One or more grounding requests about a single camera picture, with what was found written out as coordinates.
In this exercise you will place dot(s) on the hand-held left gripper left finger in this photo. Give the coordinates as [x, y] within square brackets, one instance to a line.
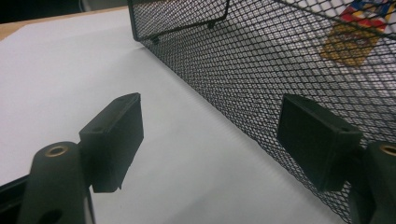
[112, 146]

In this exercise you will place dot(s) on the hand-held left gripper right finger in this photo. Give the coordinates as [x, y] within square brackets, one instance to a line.
[314, 143]

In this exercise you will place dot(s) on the colourful snack packet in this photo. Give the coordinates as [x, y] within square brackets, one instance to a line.
[355, 34]

